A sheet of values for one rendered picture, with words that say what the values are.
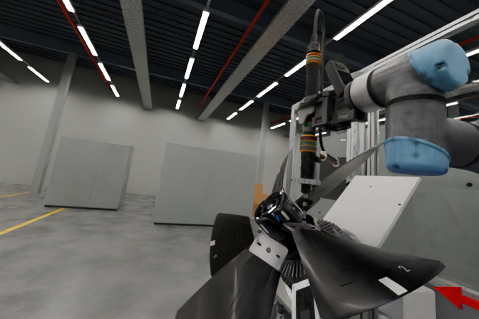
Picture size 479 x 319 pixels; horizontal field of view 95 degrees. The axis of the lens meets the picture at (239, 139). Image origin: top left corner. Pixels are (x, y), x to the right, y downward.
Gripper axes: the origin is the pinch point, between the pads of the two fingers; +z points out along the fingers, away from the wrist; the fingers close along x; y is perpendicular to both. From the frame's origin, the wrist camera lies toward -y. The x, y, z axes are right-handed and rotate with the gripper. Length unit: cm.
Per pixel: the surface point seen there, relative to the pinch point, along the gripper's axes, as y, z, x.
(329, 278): 35.3, -21.7, -7.8
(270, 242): 37.4, 4.2, -5.2
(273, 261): 41.2, 1.2, -5.5
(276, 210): 28.5, 0.9, -6.0
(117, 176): 58, 690, -168
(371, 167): 7, 38, 70
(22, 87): -274, 1186, -722
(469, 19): -52, -5, 70
